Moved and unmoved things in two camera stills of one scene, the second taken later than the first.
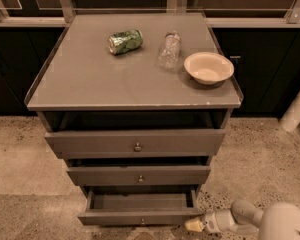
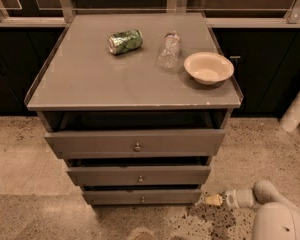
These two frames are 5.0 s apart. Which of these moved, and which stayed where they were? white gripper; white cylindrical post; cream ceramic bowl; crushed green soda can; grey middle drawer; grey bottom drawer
Moved: white gripper; grey bottom drawer
Stayed: cream ceramic bowl; crushed green soda can; grey middle drawer; white cylindrical post
